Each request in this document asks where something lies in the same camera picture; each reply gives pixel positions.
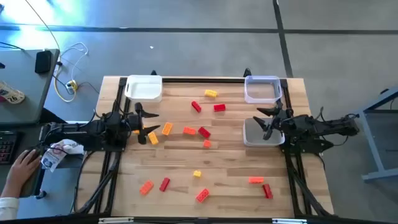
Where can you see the dark grey desk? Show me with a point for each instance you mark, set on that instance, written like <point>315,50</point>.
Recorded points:
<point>2,171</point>

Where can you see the black box on desk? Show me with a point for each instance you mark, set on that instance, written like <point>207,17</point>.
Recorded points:
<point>43,61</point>

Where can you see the paper tag with number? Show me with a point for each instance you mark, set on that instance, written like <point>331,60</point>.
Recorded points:
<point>11,93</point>

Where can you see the white plastic bin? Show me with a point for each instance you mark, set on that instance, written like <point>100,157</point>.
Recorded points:
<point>143,88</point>

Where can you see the silver metal bracket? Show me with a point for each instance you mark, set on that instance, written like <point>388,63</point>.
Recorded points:
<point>115,220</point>
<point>289,221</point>

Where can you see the black keyboard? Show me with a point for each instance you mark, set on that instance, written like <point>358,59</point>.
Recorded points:
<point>7,146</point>

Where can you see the black rig crossbar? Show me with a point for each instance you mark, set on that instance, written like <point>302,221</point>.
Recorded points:
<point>186,221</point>

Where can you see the white paper sheet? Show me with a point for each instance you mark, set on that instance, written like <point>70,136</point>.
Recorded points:
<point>74,146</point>

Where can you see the white snack bag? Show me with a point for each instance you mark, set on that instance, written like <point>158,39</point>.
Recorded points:
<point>51,158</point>

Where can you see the grey-blue metal table frame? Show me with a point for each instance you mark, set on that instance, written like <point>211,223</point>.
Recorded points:
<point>373,146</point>

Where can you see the black table clamp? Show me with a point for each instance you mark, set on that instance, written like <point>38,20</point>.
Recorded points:
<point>247,72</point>
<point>154,72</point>

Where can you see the small black desk item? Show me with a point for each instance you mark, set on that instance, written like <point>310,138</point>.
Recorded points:
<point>2,65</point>

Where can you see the clear plastic bin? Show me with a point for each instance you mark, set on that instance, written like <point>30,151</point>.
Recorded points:
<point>263,101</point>

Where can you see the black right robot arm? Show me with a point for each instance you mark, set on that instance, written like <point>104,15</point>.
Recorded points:
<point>326,124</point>

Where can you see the black desk support beam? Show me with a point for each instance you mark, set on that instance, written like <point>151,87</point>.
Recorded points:
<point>51,115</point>

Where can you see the person's forearm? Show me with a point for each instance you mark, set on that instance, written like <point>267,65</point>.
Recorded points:
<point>7,205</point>

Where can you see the blue desk foot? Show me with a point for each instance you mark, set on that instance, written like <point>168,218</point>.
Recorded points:
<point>41,194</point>

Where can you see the black aluminium table frame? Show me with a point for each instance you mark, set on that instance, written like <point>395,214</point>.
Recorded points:
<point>202,80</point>

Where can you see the person's hand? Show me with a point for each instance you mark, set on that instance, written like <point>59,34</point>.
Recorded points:
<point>21,169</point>

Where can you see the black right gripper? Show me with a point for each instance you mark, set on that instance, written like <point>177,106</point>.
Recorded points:
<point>281,121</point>

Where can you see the red toy brick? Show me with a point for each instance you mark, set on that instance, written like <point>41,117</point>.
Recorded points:
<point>196,106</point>
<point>219,107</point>
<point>267,191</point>
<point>164,184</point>
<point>204,132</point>

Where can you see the grey plastic bin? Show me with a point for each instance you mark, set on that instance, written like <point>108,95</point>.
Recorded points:
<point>253,137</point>

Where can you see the yellow plug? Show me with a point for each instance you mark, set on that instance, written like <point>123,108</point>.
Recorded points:
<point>72,84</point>

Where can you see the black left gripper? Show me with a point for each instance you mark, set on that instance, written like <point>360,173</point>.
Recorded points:
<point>135,122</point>

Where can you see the small yellow toy brick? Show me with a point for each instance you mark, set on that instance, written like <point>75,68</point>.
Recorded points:
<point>197,173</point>

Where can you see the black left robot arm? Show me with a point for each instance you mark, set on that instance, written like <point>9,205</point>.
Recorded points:
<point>102,130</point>

